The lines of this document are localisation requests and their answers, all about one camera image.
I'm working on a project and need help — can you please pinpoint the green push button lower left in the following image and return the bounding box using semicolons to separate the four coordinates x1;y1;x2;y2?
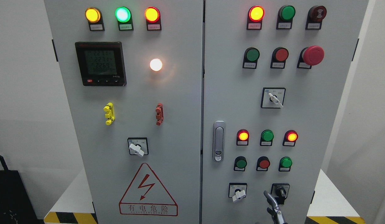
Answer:
234;156;248;171

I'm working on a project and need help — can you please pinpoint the green push button upper row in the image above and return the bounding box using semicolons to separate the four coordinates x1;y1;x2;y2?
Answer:
242;47;260;69

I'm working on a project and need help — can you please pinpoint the red push button lower middle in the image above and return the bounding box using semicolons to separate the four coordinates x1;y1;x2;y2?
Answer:
256;156;270;171

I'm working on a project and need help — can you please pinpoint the red push button upper row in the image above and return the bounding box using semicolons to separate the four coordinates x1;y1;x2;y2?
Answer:
270;47;289;69

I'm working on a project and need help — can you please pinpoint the green push button lower right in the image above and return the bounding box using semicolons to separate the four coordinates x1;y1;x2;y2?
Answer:
278;156;293;172

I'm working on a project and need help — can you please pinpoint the red emergency stop mushroom button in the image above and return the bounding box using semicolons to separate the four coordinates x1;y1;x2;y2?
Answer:
297;45;325;69

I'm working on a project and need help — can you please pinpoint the red terminal connector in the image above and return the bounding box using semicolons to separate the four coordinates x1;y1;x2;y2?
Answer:
155;103;164;126

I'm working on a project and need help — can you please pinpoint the red indicator light lower left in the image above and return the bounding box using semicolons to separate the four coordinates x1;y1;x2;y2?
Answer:
236;129;249;146

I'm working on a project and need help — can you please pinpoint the red indicator light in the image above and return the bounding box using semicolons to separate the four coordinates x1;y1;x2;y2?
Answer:
236;129;249;146
283;129;298;147

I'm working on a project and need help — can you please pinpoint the white glowing indicator light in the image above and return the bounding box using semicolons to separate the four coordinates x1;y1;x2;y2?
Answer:
149;58;163;72

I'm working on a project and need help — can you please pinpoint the grey left cabinet door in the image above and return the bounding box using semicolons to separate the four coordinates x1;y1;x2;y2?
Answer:
44;0;203;224

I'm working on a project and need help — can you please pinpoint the grey cabinet door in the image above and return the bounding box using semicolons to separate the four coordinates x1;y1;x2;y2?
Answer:
44;0;203;224
202;0;368;224

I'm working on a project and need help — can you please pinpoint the green indicator light lower middle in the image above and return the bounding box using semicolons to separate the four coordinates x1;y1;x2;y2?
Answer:
259;129;274;146

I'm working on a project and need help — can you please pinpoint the green indicator light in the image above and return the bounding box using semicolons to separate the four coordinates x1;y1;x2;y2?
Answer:
259;129;274;146
276;5;296;30
115;6;134;31

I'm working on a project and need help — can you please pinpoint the yellow terminal connector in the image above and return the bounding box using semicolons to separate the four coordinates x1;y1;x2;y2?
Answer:
103;102;115;126

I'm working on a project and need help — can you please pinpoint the grey right cabinet door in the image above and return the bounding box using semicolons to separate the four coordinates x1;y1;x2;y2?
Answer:
202;0;368;224

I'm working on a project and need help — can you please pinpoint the red electrical hazard warning sticker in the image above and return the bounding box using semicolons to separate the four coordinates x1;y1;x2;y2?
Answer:
119;163;178;216

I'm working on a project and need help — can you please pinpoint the red indicator light lower right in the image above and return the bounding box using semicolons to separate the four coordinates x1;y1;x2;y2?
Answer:
283;129;298;147

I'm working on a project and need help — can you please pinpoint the black digital power meter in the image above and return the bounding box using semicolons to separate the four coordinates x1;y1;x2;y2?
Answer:
75;41;127;86

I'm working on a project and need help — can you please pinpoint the red-ringed indicator light left door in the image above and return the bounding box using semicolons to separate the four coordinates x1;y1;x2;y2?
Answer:
145;6;162;31

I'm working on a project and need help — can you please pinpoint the red-ringed indicator light door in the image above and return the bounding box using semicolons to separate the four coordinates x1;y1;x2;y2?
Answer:
246;5;265;30
145;6;162;31

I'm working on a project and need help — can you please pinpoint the red-ringed indicator light right door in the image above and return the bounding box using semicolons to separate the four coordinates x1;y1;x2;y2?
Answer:
246;5;265;30

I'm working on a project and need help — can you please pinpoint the green indicator light top left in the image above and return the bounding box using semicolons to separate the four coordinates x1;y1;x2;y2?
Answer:
115;6;134;31

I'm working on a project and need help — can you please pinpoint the green indicator light top right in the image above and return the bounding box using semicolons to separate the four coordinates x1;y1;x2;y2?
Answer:
276;5;296;30

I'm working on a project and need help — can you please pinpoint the yellow indicator light top left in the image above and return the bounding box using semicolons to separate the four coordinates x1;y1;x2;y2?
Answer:
85;7;105;31

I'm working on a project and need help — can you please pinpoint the dark red buzzer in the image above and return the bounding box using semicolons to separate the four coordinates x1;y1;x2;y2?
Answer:
305;6;327;30

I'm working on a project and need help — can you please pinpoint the white platform with hazard stripes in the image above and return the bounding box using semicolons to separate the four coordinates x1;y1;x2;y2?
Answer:
44;170;365;224

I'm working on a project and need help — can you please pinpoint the black box with antenna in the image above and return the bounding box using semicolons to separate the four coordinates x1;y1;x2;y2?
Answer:
0;155;39;224

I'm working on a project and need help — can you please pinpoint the silver door handle lock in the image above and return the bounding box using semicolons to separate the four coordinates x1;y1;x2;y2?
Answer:
212;121;226;162

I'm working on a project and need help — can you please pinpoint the white selector switch left door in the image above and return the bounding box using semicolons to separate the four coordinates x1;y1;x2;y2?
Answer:
127;137;149;157

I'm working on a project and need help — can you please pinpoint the white selector switch door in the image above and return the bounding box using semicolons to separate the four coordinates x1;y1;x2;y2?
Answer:
228;182;248;203
127;137;149;157

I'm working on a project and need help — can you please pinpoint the white selector switch upper right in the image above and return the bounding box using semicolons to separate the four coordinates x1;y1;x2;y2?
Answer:
261;87;286;108

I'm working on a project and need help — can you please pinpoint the white selector switch lower right door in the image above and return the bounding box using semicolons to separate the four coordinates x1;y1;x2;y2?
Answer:
228;182;248;203

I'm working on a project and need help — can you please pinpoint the black rotary selector switch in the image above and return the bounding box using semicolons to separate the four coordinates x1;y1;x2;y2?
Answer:
270;183;290;205

